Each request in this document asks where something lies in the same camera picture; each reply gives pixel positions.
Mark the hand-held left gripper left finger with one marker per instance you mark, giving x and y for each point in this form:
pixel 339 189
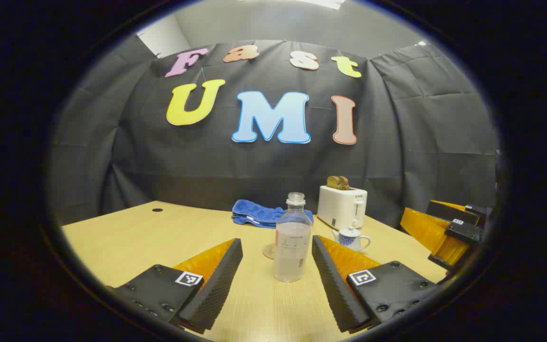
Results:
pixel 221 280

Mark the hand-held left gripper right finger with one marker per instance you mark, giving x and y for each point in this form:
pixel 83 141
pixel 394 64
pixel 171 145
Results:
pixel 333 285

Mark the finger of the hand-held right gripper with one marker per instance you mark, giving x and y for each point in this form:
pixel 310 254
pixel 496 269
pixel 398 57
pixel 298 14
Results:
pixel 420 225
pixel 444 209

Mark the white blue-patterned teacup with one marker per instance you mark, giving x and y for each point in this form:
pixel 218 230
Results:
pixel 349 241

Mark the clear plastic water bottle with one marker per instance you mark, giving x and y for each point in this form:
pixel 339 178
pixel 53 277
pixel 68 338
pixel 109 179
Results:
pixel 292 247

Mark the blue folded towel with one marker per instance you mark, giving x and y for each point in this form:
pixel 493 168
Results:
pixel 257 213

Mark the white toaster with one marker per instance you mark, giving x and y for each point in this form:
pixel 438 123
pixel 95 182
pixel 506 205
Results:
pixel 340 209

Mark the brown toast slice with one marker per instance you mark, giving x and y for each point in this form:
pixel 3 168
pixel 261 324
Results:
pixel 344 183
pixel 333 182

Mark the ceiling light panel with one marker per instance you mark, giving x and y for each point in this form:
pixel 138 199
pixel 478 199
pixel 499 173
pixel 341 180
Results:
pixel 321 3

